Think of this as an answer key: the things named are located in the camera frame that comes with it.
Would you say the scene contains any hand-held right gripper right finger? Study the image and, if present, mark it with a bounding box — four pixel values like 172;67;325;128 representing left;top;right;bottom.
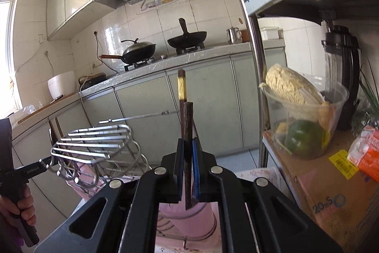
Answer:
192;137;344;253

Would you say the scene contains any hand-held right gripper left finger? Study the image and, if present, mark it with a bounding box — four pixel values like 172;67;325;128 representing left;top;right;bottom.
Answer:
32;139;185;253

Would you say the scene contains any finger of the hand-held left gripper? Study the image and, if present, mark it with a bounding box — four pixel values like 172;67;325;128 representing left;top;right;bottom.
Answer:
13;161;49;182

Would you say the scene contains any dark chopstick with gold band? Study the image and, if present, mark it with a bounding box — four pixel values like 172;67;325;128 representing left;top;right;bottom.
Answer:
177;70;190;141
181;102;195;210

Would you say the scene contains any pink plastic utensil cup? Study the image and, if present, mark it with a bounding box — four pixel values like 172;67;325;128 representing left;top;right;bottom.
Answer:
63;167;99;202
157;134;219;242

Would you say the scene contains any steel wire utensil rack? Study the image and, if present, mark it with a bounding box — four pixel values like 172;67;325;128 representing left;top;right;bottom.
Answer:
49;111;221;250

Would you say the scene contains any pink plastic drip tray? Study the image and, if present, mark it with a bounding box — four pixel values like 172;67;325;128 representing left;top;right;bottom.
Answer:
154;237;221;253

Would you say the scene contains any person's left hand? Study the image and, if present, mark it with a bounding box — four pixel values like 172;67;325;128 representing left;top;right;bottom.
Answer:
0;186;36;226

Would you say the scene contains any floral bear print tablecloth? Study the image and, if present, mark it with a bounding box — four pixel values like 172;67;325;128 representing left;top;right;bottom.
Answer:
74;167;285;253

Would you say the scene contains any white rice cooker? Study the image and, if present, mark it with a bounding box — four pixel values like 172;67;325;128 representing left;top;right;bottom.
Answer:
47;71;78;101

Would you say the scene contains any window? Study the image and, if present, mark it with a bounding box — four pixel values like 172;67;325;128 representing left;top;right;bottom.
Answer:
0;0;23;118

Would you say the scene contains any black countertop appliance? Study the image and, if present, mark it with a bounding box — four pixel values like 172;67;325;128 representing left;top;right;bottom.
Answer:
78;73;107;90

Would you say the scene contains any green round fruit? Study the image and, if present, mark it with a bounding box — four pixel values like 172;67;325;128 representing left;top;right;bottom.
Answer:
287;120;325;157

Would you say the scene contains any gas stove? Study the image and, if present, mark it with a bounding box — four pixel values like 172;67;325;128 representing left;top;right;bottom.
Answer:
124;46;214;73

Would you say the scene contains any cardboard box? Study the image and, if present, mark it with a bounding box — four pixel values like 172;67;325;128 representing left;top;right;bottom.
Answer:
262;130;379;253

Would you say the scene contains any wrapped cabbage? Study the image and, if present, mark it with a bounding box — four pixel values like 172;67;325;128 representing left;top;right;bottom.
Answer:
265;64;325;115

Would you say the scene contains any black wok with lid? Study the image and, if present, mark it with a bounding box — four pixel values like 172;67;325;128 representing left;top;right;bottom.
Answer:
100;39;157;64

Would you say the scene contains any black open wok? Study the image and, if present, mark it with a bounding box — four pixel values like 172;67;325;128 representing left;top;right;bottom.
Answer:
167;18;208;49

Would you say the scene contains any steel shelf pole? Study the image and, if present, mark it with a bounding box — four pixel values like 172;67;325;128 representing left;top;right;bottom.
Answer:
216;0;268;168

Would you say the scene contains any steel kettle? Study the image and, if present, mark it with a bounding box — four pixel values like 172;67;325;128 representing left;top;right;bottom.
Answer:
226;27;242;44

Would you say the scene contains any clear plastic food tub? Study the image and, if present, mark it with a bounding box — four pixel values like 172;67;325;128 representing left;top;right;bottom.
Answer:
259;63;350;160

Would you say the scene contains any white plastic container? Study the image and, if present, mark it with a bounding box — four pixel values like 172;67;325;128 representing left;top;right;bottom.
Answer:
260;26;284;40

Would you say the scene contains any orange snack packet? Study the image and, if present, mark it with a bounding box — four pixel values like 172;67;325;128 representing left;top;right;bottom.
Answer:
347;125;379;175

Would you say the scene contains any black blender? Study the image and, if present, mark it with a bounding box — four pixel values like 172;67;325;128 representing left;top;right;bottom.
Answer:
321;25;362;131

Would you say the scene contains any green leafy vegetable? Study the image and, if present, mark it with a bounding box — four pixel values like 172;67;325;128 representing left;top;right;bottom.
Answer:
351;56;379;135

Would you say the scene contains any white power cable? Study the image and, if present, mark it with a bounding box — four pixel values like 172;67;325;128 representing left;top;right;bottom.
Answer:
78;74;93;129

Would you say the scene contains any black power cable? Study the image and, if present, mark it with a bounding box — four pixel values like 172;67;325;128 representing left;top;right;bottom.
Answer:
94;31;118;76

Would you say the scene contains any glass wall shelf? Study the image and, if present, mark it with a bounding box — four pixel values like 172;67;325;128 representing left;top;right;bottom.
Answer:
136;0;181;15

